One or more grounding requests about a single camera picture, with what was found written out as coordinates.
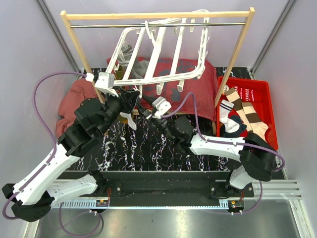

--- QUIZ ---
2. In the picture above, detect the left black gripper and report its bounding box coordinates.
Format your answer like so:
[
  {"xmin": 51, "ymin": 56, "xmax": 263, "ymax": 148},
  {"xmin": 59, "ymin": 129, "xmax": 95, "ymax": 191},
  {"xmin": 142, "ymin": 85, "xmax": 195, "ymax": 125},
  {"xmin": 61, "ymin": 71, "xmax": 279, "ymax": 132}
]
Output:
[{"xmin": 97, "ymin": 86, "xmax": 141, "ymax": 136}]

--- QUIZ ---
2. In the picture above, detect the olive green ribbed sock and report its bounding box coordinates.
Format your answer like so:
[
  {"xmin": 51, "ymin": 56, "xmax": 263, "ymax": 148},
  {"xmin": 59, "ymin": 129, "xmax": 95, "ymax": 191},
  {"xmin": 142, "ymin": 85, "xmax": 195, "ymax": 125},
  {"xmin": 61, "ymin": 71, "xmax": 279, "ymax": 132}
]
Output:
[{"xmin": 114, "ymin": 64, "xmax": 124, "ymax": 80}]

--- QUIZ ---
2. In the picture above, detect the white ankle sock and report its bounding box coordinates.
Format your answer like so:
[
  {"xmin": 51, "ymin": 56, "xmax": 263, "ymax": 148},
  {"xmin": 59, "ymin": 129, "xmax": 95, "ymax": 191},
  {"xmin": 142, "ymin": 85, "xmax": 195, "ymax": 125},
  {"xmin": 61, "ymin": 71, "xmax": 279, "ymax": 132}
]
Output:
[{"xmin": 118, "ymin": 112, "xmax": 137, "ymax": 130}]

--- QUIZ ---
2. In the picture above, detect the white plastic clip hanger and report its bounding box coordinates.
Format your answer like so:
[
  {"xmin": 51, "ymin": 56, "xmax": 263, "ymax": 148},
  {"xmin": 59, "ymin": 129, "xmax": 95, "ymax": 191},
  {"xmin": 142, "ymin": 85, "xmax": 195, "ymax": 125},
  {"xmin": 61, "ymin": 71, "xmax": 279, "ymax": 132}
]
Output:
[{"xmin": 106, "ymin": 17, "xmax": 210, "ymax": 95}]

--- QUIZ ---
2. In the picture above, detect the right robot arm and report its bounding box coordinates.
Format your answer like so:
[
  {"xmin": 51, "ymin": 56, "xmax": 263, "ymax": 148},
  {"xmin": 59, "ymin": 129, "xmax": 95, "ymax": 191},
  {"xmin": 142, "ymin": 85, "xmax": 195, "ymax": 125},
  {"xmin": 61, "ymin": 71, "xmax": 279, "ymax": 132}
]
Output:
[{"xmin": 136, "ymin": 96, "xmax": 276, "ymax": 199}]

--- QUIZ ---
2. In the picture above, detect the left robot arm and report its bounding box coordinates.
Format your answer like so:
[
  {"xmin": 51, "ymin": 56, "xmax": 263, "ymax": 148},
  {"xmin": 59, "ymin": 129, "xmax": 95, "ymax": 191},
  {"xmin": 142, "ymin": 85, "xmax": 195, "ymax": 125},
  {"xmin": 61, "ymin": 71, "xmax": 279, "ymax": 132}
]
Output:
[{"xmin": 2, "ymin": 87, "xmax": 140, "ymax": 222}]

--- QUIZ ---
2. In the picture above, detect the grey striped sock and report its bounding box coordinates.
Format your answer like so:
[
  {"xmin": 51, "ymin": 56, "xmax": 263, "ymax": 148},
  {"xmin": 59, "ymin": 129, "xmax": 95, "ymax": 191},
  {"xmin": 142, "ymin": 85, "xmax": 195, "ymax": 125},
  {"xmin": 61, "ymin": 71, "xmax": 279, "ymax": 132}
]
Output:
[{"xmin": 117, "ymin": 42, "xmax": 149, "ymax": 79}]

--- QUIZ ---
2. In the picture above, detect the pink crumpled cloth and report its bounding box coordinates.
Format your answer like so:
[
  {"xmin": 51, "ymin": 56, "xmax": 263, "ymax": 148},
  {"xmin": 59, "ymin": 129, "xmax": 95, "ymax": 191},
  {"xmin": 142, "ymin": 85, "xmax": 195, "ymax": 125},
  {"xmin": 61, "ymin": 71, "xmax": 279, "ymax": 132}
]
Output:
[{"xmin": 55, "ymin": 78, "xmax": 97, "ymax": 138}]

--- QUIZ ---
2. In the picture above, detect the red patterned pillow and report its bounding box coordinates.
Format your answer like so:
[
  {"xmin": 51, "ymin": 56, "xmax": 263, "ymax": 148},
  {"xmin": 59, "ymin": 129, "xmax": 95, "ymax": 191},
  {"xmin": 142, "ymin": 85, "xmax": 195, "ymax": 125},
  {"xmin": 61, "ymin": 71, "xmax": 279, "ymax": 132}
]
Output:
[{"xmin": 100, "ymin": 56, "xmax": 222, "ymax": 121}]

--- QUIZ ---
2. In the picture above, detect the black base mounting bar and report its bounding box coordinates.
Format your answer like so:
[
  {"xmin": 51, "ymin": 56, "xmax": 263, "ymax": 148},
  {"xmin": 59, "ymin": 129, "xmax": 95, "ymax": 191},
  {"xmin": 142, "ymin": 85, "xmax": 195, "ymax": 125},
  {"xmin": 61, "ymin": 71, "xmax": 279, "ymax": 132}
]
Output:
[{"xmin": 69, "ymin": 171, "xmax": 253, "ymax": 206}]

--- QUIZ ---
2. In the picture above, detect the navy dark sock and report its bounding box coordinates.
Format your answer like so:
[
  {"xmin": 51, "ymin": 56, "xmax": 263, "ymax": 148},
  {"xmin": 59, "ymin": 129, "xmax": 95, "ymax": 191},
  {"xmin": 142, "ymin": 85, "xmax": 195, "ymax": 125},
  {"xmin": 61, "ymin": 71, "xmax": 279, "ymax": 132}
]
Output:
[{"xmin": 220, "ymin": 115, "xmax": 247, "ymax": 138}]

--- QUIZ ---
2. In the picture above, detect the red plastic bin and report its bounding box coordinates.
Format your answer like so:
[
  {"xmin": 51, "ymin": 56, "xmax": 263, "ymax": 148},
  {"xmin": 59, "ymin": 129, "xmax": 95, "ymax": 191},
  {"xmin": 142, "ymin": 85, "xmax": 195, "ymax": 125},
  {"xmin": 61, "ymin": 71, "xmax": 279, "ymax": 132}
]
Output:
[{"xmin": 216, "ymin": 78, "xmax": 278, "ymax": 150}]

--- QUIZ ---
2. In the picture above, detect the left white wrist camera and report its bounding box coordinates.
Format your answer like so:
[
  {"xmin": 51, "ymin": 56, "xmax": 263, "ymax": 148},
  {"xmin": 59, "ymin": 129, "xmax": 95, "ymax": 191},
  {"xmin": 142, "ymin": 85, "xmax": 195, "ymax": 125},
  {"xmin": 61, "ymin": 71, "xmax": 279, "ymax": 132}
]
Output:
[{"xmin": 95, "ymin": 72, "xmax": 119, "ymax": 97}]

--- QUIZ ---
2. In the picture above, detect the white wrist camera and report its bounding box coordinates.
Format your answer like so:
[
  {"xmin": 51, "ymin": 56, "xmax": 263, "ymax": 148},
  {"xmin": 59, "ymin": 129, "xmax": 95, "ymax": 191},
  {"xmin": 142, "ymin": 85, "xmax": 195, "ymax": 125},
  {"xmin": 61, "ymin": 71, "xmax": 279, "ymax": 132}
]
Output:
[
  {"xmin": 95, "ymin": 72, "xmax": 119, "ymax": 97},
  {"xmin": 152, "ymin": 96, "xmax": 171, "ymax": 119}
]

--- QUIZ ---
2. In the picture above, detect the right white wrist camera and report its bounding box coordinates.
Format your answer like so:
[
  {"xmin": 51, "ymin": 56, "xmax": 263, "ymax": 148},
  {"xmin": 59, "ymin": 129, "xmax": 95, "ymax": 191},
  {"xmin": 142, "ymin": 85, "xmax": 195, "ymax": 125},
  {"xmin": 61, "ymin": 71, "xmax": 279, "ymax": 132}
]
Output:
[{"xmin": 152, "ymin": 96, "xmax": 171, "ymax": 119}]

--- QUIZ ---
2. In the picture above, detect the metal rack rail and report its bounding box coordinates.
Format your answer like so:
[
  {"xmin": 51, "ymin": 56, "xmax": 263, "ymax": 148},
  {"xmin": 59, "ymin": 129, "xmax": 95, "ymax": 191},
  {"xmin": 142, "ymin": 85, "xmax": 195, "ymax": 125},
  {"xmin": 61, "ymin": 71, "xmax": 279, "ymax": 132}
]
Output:
[{"xmin": 70, "ymin": 22, "xmax": 245, "ymax": 28}]

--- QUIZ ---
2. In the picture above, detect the wooden clothes rack frame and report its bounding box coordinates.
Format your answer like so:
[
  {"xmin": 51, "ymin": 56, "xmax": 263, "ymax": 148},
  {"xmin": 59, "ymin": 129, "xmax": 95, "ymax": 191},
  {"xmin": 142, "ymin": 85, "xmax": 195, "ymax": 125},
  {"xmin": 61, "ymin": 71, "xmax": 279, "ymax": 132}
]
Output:
[{"xmin": 60, "ymin": 7, "xmax": 256, "ymax": 105}]

